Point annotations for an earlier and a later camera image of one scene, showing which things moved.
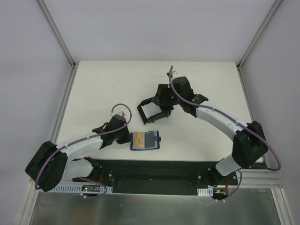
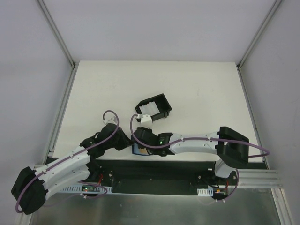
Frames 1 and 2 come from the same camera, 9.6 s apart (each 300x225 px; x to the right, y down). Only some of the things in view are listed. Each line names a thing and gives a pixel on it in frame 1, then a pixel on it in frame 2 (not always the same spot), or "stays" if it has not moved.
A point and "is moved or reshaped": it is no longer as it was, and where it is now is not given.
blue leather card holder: x=145 y=140 is moved or reshaped
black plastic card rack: x=166 y=110 is moved or reshaped
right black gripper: x=161 y=103 to x=139 y=135
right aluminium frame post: x=253 y=41 stays
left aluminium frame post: x=73 y=64 stays
